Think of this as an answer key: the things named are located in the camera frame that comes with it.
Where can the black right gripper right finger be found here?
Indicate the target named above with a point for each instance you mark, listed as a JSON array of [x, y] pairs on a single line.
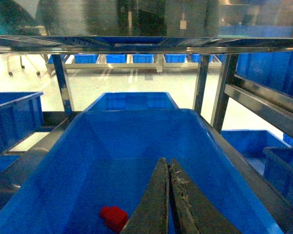
[[192, 211]]

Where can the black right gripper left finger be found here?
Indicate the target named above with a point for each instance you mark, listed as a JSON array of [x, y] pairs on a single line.
[[151, 214]]

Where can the red toy block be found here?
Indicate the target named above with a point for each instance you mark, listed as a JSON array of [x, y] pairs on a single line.
[[114, 218]]

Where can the blue crate behind target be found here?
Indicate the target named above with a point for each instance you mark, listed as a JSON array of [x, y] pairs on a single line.
[[122, 101]]

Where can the steel flow rack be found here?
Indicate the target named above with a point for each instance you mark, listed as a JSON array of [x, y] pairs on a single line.
[[228, 27]]

